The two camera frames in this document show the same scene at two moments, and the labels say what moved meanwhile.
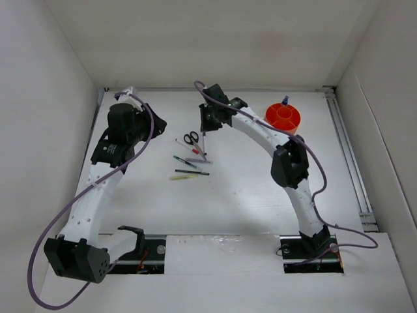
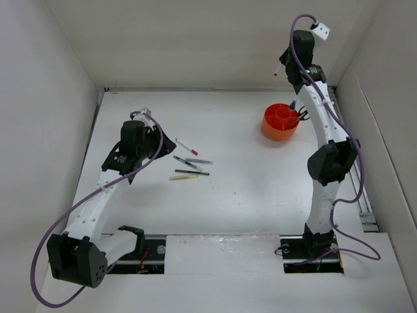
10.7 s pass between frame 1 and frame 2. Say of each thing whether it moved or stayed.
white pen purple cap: moved
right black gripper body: moved
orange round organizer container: stayed
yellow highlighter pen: stayed
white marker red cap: stayed
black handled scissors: moved
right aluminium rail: stayed
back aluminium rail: stayed
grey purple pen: stayed
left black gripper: moved
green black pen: stayed
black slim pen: stayed
